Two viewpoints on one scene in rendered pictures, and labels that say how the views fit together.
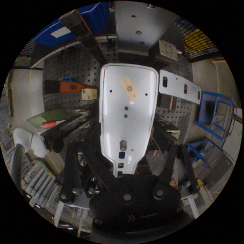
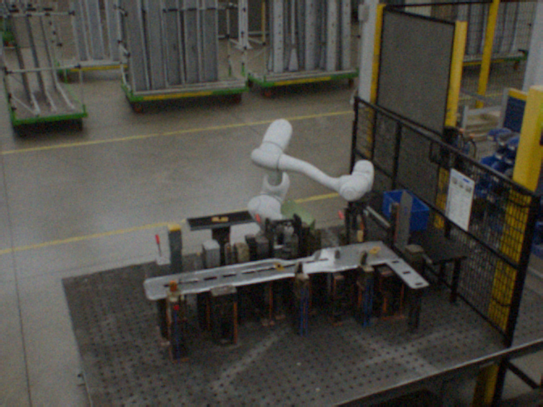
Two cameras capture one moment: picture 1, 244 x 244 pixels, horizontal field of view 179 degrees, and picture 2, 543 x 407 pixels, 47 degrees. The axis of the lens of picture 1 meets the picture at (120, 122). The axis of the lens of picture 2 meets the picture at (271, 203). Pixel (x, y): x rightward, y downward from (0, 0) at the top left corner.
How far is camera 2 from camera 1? 3.42 m
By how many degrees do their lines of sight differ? 74
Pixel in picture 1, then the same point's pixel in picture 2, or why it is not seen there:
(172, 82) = (399, 265)
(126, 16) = (401, 219)
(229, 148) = not seen: outside the picture
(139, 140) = (346, 262)
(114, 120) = (351, 250)
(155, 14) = (406, 219)
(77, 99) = not seen: hidden behind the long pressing
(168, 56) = (408, 248)
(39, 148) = (269, 208)
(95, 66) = not seen: hidden behind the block
